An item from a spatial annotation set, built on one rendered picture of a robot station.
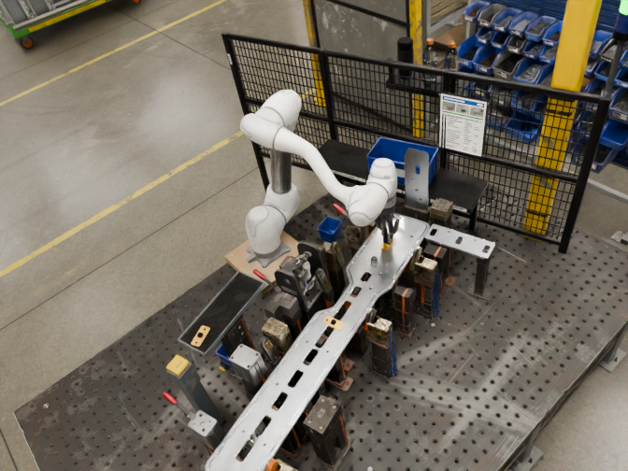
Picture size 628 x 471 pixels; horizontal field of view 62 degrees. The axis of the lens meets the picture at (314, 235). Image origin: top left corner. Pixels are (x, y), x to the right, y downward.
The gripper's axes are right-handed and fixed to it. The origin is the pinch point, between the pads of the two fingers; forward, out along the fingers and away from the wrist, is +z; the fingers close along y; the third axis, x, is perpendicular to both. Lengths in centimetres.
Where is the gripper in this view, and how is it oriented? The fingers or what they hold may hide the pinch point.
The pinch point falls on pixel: (387, 236)
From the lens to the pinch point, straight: 232.2
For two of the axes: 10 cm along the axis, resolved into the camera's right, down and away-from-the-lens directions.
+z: 1.5, 6.9, 7.1
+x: 5.4, -6.6, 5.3
